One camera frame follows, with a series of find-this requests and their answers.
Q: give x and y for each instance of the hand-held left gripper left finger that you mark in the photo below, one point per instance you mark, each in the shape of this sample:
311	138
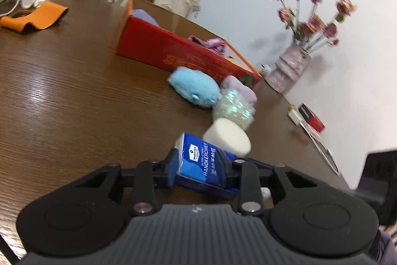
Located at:
143	187

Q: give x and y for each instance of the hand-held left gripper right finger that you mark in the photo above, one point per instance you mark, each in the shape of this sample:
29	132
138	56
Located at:
248	184

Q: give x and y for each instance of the blue tissue packet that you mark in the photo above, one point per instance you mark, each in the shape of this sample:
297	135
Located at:
201	164

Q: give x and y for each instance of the white round sponge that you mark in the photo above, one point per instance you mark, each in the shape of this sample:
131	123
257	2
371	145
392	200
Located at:
228	136

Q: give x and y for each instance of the iridescent green pouch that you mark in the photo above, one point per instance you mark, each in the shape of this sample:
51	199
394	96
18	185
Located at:
232	108

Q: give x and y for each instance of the light purple plush cloth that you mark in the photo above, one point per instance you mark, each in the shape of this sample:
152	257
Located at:
240	88

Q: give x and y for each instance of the blue plush toy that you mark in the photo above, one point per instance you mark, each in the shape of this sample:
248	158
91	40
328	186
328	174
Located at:
194	85

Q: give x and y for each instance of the red cardboard box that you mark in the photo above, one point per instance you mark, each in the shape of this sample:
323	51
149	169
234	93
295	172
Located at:
155	44

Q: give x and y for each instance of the pink cloth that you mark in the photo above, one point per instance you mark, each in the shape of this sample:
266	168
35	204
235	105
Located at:
211	44

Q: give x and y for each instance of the purple towel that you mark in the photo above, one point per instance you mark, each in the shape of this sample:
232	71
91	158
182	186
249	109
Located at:
144	16

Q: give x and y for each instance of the person's right forearm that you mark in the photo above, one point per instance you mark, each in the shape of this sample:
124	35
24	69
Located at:
389	248

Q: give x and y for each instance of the white flat box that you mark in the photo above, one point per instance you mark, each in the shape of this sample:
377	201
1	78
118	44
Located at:
325	153

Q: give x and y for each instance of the white charger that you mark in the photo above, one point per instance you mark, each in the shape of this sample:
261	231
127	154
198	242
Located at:
294	117

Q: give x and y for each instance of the red flat box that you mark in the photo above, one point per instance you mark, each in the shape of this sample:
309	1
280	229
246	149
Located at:
311	117

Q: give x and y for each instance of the pink textured vase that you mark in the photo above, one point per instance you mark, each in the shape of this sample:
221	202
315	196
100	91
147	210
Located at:
287	69

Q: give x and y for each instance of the dried pink flowers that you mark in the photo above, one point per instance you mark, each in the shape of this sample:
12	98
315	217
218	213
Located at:
313	22

